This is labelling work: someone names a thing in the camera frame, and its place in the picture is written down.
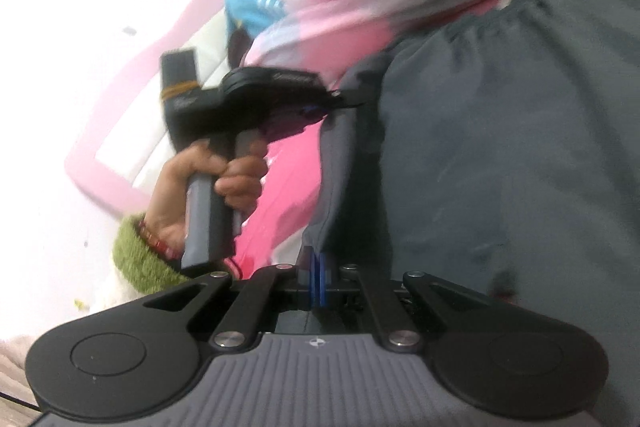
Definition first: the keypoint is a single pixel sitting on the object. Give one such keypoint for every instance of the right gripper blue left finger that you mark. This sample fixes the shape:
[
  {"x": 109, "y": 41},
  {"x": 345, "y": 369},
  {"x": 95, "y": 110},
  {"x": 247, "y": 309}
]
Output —
[{"x": 259, "y": 301}]

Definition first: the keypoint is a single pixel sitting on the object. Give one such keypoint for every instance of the person's left hand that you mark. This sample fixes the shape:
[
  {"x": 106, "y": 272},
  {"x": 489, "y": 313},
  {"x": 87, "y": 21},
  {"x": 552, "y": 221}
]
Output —
[{"x": 198, "y": 190}]

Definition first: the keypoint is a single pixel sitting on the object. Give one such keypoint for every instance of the green sleeve left forearm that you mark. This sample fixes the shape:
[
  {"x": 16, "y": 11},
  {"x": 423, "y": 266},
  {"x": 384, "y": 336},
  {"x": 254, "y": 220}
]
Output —
[{"x": 143, "y": 269}]

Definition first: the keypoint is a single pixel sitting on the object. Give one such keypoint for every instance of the pink floral bed sheet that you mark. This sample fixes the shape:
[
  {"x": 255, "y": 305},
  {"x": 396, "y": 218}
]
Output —
[{"x": 290, "y": 193}]

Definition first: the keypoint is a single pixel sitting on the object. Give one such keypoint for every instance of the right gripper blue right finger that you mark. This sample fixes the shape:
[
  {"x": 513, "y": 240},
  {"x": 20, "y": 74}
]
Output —
[{"x": 363, "y": 291}]

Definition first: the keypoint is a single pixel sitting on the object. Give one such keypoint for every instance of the dark grey garment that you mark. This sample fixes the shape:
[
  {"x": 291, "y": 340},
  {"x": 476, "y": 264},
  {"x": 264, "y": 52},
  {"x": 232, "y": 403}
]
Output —
[{"x": 499, "y": 152}]

